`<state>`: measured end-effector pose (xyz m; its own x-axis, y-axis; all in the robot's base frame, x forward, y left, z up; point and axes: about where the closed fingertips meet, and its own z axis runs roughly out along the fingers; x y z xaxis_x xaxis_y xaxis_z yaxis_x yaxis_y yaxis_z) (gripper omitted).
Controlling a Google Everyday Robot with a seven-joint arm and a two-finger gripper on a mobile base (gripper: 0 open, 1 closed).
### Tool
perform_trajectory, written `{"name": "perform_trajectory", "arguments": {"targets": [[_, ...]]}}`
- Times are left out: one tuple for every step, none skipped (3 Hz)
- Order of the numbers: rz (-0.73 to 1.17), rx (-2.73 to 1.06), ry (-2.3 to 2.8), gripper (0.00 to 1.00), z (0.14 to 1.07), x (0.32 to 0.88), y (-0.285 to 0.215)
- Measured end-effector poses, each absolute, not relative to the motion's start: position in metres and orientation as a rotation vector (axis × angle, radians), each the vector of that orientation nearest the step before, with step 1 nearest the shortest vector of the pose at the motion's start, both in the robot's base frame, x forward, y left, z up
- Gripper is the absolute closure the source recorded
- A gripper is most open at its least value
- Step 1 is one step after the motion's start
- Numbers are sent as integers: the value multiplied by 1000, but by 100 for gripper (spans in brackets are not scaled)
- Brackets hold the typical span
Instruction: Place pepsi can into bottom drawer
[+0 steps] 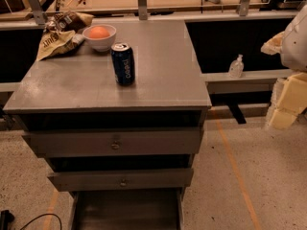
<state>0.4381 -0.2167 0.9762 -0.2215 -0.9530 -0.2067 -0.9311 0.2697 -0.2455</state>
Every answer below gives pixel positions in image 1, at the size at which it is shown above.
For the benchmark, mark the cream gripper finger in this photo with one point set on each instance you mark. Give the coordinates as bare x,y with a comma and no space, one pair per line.
288,101
273,46

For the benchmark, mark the blue pepsi can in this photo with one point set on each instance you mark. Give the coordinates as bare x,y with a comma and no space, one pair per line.
123,63

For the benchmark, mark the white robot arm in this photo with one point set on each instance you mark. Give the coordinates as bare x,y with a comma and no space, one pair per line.
294,45

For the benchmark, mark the top grey drawer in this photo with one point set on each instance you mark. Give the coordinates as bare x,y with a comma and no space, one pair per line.
87,143

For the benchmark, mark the grey drawer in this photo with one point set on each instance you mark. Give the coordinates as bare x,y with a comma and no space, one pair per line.
121,180
87,143

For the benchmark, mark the middle grey drawer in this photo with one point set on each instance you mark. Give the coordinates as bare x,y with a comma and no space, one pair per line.
121,180

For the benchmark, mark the grey drawer cabinet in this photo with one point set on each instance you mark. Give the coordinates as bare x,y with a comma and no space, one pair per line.
79,92

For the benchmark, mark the open bottom drawer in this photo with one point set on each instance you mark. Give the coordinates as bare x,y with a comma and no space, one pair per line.
149,209

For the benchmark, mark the clear sanitizer bottle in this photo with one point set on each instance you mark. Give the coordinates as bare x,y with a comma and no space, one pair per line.
236,67

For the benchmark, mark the white bowl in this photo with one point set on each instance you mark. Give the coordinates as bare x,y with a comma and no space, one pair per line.
100,44

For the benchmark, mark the orange fruit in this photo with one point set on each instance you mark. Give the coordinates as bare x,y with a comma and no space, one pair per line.
98,32

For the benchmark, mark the brown snack bag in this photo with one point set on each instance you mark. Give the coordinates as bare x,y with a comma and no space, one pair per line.
69,21

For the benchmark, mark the tan chip bag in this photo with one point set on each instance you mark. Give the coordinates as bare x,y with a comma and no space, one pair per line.
54,43

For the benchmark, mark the black floor plug box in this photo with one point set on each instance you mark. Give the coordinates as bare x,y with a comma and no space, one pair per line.
6,217

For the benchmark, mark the grey metal rail beam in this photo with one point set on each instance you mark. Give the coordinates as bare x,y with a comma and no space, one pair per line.
250,81

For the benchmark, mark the middle metal bracket post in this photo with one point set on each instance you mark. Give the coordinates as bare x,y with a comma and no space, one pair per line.
142,9

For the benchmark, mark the left metal bracket post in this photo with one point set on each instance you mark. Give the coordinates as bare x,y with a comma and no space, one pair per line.
38,13

